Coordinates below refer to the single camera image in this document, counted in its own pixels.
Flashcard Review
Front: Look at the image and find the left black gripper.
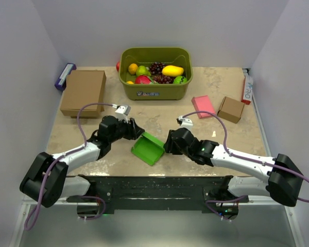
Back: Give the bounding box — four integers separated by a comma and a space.
109, 115, 144, 144

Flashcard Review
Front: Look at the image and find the green paper box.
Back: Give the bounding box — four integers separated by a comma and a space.
131, 132, 165, 166

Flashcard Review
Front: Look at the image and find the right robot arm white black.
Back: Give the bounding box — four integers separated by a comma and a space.
164, 128, 303, 207

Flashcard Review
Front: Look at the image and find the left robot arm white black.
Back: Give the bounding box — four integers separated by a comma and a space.
20, 115, 145, 208

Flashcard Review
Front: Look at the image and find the pink box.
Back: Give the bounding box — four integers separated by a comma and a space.
191, 95, 216, 119

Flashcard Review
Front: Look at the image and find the large brown cardboard box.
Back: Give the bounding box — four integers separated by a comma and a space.
60, 70, 106, 118

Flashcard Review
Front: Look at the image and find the small brown cardboard box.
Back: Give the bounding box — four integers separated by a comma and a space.
217, 96, 245, 124

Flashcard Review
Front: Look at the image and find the purple white box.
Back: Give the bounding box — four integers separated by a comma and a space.
55, 63, 77, 92

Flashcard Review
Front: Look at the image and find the red white box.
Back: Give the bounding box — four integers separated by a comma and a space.
241, 75, 253, 105

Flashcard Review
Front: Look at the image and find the red dragon fruit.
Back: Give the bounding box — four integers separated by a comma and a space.
134, 75, 153, 84

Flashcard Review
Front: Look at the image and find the dark grapes lower bunch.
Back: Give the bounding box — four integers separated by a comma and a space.
152, 75, 175, 84

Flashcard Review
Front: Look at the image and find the dark grapes bunch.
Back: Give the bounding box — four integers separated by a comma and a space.
152, 75, 175, 84
149, 62, 166, 76

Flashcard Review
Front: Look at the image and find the green pear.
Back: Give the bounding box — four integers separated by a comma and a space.
135, 65, 151, 77

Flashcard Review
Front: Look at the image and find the dark grapes upper bunch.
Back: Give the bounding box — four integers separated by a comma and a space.
149, 62, 166, 76

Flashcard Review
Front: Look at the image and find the red fruit behind bin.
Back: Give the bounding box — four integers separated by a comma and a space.
116, 61, 120, 72

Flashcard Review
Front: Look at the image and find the green round fruit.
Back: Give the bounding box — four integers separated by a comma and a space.
173, 76, 187, 84

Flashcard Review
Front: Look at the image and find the yellow mango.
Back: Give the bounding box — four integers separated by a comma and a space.
161, 65, 184, 77

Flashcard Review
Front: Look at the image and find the olive green plastic bin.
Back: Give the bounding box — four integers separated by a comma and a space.
118, 47, 193, 100

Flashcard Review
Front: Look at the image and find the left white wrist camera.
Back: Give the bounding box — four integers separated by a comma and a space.
115, 105, 131, 122

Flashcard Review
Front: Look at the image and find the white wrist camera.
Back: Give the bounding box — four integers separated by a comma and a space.
176, 116, 193, 131
115, 105, 131, 122

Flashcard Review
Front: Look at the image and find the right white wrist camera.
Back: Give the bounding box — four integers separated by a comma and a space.
176, 116, 193, 131

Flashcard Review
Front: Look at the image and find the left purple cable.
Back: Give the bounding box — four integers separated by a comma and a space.
24, 102, 118, 232

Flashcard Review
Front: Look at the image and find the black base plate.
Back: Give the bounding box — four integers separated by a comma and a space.
67, 175, 239, 220

